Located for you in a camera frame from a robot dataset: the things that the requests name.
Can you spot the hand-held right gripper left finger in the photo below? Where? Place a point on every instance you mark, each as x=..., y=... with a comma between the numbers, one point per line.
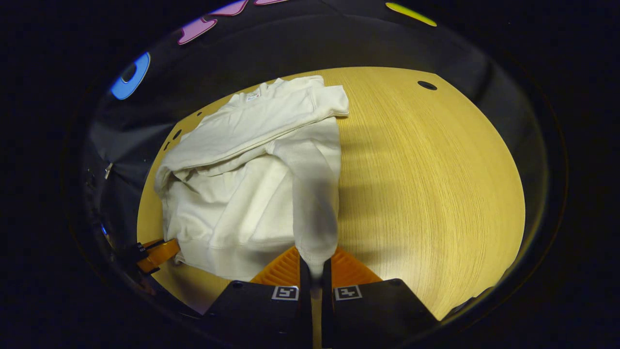
x=304, y=305

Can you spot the white sweatshirt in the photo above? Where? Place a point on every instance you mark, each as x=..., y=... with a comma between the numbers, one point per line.
x=242, y=194

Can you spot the silver metal clip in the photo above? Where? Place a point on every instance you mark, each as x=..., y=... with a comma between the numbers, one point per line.
x=108, y=170

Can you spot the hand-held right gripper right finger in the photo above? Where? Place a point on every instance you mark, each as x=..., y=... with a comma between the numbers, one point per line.
x=327, y=305

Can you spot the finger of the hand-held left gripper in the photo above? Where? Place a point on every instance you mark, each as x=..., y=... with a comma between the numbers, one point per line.
x=160, y=254

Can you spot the black backdrop cloth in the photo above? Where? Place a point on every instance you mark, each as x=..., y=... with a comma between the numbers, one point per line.
x=290, y=43

